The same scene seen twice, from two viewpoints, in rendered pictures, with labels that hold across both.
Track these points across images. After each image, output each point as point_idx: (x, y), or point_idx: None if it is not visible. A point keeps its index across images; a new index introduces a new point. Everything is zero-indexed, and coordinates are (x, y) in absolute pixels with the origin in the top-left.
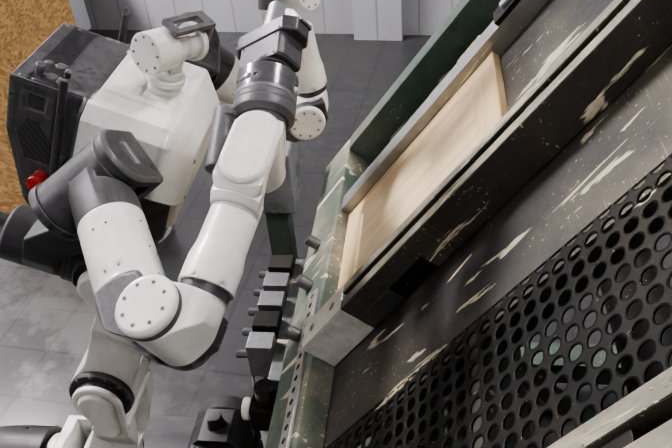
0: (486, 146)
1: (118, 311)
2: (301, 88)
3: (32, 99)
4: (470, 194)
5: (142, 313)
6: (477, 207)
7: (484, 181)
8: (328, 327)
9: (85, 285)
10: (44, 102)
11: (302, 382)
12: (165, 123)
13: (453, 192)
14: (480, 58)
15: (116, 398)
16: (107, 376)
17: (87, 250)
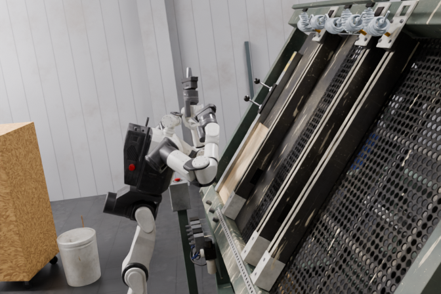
0: (270, 130)
1: (193, 163)
2: (199, 144)
3: (133, 138)
4: (268, 143)
5: (201, 162)
6: (271, 147)
7: (272, 138)
8: (231, 202)
9: (139, 212)
10: (137, 138)
11: (226, 222)
12: (174, 140)
13: (264, 144)
14: (256, 125)
15: (144, 272)
16: (139, 263)
17: (174, 160)
